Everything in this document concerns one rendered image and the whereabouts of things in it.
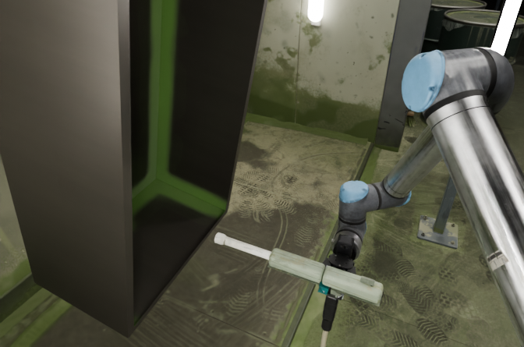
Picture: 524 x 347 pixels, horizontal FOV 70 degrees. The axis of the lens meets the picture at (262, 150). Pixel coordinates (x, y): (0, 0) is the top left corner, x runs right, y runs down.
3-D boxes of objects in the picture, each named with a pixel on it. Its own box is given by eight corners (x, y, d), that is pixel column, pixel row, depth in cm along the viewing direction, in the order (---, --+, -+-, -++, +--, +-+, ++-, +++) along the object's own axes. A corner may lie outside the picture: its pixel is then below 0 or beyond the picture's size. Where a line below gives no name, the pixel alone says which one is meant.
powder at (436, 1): (487, 2, 344) (488, 1, 344) (479, 12, 306) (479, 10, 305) (426, -3, 370) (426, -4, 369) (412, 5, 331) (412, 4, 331)
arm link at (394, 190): (521, 31, 79) (391, 182, 135) (472, 35, 76) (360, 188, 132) (556, 70, 73) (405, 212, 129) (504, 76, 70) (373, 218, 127)
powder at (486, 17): (438, 11, 309) (439, 9, 309) (509, 13, 301) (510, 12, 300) (454, 26, 264) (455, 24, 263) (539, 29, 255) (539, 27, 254)
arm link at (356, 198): (365, 175, 128) (362, 207, 132) (334, 181, 125) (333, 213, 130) (380, 188, 119) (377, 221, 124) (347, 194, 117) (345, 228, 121)
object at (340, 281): (369, 336, 107) (386, 277, 97) (366, 350, 103) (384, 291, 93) (219, 278, 123) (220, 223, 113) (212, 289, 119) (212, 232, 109)
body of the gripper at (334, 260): (347, 292, 110) (354, 267, 120) (352, 270, 106) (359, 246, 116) (321, 284, 112) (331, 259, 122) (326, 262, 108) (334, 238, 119)
